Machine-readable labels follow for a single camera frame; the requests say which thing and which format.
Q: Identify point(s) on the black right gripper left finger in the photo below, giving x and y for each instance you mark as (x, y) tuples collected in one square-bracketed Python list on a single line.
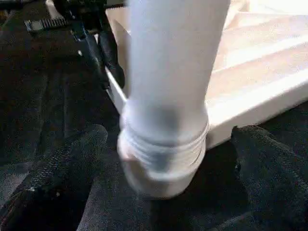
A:
[(53, 187)]

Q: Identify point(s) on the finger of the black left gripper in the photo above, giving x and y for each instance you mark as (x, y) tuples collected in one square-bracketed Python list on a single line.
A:
[(119, 60), (106, 53)]

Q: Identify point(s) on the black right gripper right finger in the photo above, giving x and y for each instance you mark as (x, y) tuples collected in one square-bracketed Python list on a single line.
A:
[(274, 178)]

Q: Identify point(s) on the white plastic table leg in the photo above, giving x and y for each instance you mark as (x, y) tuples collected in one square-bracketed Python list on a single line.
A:
[(173, 72)]

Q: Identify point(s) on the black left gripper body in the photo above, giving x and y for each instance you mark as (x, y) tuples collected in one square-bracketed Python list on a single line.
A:
[(86, 14)]

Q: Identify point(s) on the black work mat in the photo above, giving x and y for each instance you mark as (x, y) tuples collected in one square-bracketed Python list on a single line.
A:
[(48, 96)]

